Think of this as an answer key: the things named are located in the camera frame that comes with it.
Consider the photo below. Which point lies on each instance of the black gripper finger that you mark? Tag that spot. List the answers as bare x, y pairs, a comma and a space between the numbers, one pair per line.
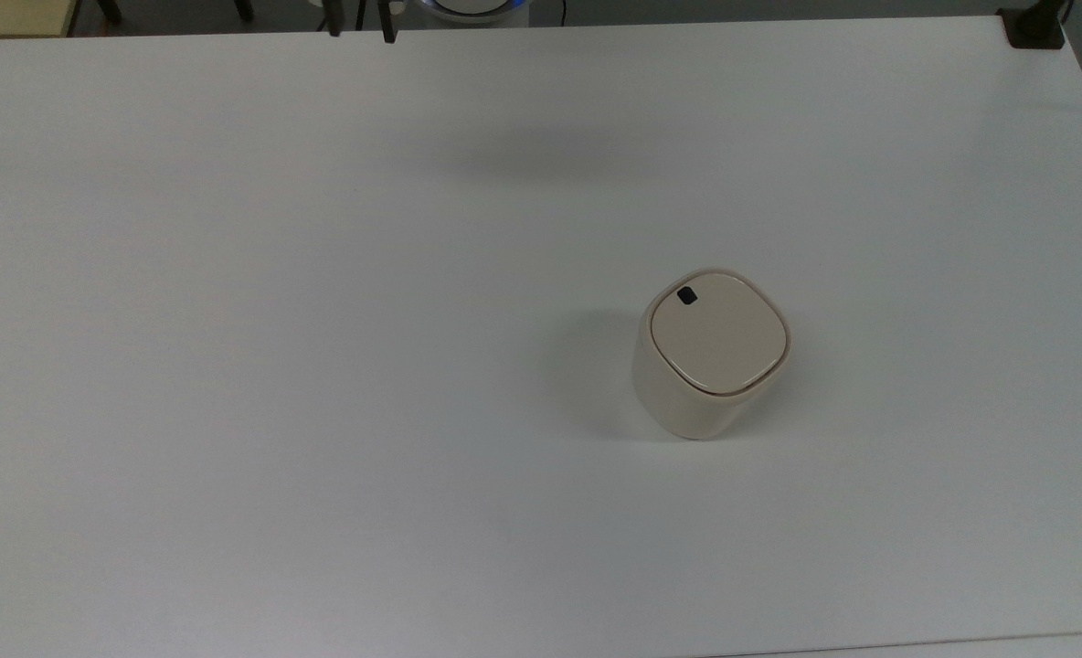
387, 23
334, 18

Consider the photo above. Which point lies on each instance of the beige trash bin with lid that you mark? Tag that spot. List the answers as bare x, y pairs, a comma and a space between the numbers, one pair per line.
715, 347

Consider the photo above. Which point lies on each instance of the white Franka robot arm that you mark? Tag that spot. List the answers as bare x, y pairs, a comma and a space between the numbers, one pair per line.
472, 11

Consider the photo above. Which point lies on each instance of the black chair leg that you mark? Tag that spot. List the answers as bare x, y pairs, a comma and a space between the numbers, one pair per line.
243, 8
110, 9

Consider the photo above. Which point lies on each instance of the yellow wooden board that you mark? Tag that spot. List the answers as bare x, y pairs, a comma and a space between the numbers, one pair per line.
11, 16

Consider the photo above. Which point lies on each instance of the black table clamp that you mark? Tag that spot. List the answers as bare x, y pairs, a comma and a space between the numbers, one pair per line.
1034, 26

